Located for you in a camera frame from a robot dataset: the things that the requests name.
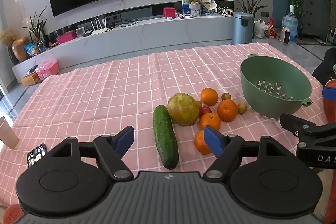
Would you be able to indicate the small red fruit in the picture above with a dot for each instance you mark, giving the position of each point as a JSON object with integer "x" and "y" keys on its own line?
{"x": 205, "y": 110}

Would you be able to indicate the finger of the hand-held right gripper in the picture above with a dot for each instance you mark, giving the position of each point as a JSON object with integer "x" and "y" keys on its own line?
{"x": 329, "y": 96}
{"x": 294, "y": 123}

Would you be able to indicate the beige paper cup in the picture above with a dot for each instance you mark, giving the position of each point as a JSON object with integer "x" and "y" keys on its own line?
{"x": 8, "y": 132}

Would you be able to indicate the green cucumber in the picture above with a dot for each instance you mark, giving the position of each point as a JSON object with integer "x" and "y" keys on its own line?
{"x": 165, "y": 134}

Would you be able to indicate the small white device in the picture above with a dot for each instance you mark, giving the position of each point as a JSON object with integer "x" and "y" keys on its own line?
{"x": 80, "y": 32}

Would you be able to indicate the wall socket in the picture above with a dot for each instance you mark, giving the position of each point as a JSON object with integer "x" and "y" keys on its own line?
{"x": 264, "y": 14}

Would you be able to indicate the pink checkered tablecloth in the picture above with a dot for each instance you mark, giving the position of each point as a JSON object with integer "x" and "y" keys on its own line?
{"x": 105, "y": 87}

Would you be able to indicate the small brown-green plum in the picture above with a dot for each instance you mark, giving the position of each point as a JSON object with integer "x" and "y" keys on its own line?
{"x": 242, "y": 108}
{"x": 226, "y": 96}
{"x": 199, "y": 104}

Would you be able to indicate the white marble tv cabinet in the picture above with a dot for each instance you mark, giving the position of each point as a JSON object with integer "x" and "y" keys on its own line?
{"x": 157, "y": 32}

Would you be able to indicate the dried yellow flowers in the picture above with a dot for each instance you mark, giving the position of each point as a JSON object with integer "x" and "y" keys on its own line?
{"x": 7, "y": 36}

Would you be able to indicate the pink plastic storage box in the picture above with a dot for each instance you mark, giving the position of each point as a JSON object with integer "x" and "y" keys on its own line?
{"x": 47, "y": 69}

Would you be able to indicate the white cap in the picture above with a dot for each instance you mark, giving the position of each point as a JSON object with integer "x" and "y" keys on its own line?
{"x": 210, "y": 5}

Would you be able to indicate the black and white figurine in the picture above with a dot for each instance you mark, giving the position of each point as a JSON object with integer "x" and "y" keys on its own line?
{"x": 225, "y": 12}

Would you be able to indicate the teddy bear bouquet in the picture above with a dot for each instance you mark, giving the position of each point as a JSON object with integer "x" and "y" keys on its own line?
{"x": 194, "y": 3}

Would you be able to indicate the orange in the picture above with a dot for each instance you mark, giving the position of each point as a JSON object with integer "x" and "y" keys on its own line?
{"x": 210, "y": 120}
{"x": 227, "y": 110}
{"x": 209, "y": 96}
{"x": 200, "y": 142}

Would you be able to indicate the orange cardboard box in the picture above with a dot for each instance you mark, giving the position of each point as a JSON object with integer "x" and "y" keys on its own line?
{"x": 30, "y": 80}

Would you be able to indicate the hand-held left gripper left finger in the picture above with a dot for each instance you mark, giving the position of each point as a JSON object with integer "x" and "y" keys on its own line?
{"x": 125, "y": 138}

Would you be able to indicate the white wifi router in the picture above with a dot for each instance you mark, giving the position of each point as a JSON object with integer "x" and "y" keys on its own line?
{"x": 98, "y": 30}

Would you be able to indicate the large yellow-green pomelo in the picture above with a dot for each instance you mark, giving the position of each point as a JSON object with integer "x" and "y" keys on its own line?
{"x": 183, "y": 108}

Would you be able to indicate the small pink heater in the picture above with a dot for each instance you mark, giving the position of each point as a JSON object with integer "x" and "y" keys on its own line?
{"x": 285, "y": 35}

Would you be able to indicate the red box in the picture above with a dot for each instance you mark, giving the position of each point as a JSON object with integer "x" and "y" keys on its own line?
{"x": 169, "y": 12}

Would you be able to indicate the brown round vase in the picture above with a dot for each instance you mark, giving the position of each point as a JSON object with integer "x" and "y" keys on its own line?
{"x": 19, "y": 48}

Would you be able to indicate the flat book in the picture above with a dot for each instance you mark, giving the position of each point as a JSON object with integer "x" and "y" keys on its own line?
{"x": 185, "y": 16}

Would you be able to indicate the grey sideboard cabinet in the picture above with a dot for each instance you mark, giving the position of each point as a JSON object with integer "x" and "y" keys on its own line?
{"x": 315, "y": 16}

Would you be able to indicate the red gift bag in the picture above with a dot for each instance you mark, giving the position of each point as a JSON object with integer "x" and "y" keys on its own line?
{"x": 271, "y": 29}

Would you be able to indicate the snack packets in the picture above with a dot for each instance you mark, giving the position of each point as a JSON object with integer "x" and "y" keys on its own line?
{"x": 31, "y": 48}

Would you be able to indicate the blue-grey trash can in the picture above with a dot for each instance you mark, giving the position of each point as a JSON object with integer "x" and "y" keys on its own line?
{"x": 242, "y": 28}

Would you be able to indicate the green colander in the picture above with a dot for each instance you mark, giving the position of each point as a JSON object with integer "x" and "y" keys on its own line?
{"x": 262, "y": 74}

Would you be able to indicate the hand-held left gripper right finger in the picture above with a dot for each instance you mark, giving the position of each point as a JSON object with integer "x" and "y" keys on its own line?
{"x": 213, "y": 139}

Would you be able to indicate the blue water jug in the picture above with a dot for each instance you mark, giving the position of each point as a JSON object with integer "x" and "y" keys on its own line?
{"x": 290, "y": 24}

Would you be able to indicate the green plant in glass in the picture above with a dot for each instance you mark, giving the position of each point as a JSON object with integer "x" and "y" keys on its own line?
{"x": 38, "y": 27}

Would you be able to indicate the tall leafy floor plant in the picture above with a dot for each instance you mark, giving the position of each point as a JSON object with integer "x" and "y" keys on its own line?
{"x": 249, "y": 5}

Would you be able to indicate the person's black sock foot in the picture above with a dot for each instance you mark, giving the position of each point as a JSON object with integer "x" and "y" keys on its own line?
{"x": 325, "y": 66}

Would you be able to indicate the black smartphone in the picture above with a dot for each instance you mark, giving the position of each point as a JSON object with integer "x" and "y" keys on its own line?
{"x": 36, "y": 155}

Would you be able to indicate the white plastic bag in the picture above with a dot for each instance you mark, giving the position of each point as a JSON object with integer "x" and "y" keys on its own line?
{"x": 260, "y": 29}

